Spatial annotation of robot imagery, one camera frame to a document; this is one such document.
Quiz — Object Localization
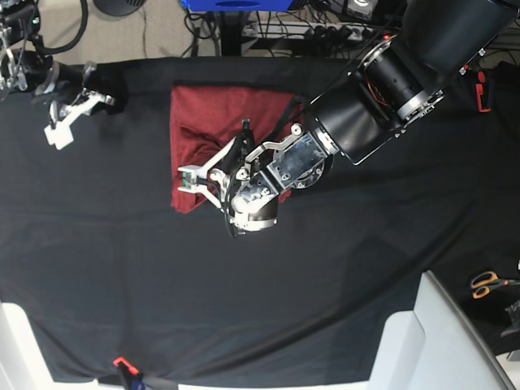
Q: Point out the black table leg post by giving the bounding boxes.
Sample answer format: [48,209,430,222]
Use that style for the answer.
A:
[216,11,249,57]

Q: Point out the white power strip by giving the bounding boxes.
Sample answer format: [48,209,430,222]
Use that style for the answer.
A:
[242,19,377,41]

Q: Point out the black table cloth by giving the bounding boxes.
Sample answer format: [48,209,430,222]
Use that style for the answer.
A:
[1,58,519,388]

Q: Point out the blue orange clamp bottom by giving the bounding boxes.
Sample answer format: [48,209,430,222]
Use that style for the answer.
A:
[112,356,148,390]

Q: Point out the yellow handled scissors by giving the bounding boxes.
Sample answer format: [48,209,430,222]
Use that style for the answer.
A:
[470,271,519,300]

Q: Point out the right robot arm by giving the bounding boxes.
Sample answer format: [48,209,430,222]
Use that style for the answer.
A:
[1,1,123,150]

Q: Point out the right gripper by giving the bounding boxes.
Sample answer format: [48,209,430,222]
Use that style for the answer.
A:
[32,60,115,150]

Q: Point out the blue plastic bin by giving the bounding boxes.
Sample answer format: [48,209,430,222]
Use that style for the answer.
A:
[180,0,293,12]

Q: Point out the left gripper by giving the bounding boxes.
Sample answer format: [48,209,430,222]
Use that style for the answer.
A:
[178,136,280,238]

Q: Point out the orange black clamp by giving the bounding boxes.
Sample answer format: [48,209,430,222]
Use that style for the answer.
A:
[475,71,494,113]

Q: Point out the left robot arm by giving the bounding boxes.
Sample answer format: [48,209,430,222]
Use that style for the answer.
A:
[178,1,519,235]

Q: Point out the maroon long-sleeve T-shirt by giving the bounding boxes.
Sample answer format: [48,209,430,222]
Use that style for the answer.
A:
[169,85,306,214]

